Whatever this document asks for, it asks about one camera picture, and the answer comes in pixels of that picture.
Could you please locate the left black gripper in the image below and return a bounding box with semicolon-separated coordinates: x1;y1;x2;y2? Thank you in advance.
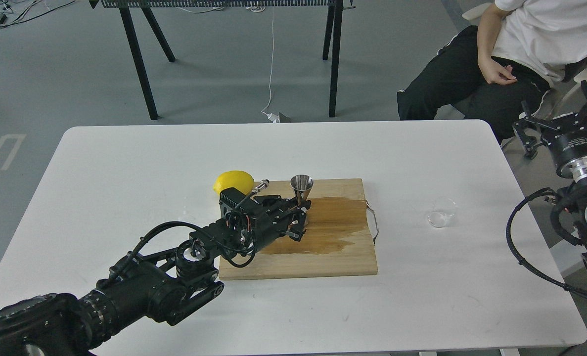
219;188;311;255

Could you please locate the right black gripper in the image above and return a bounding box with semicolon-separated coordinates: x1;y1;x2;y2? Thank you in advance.
513;80;587;179

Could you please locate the steel double jigger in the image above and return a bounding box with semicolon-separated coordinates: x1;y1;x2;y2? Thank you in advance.
290;174;314;203

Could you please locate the small clear glass cup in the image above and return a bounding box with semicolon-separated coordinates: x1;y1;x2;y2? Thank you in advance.
427;197;457;228

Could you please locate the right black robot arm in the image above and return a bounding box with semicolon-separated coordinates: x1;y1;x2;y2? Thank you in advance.
505;80;587;300

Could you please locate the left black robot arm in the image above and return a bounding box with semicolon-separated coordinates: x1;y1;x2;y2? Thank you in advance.
0;182;312;356

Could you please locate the wooden cutting board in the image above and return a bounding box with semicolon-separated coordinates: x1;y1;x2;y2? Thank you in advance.
219;178;378;281

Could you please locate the yellow lemon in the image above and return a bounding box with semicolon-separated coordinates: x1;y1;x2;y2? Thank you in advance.
212;171;254;195

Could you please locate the seated person white shirt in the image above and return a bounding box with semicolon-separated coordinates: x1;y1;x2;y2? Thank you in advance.
397;0;587;143

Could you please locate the white cable with plug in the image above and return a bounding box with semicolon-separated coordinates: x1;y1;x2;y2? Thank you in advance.
261;5;291;123

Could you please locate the black metal frame table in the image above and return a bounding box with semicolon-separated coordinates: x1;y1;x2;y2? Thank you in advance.
88;0;355;122

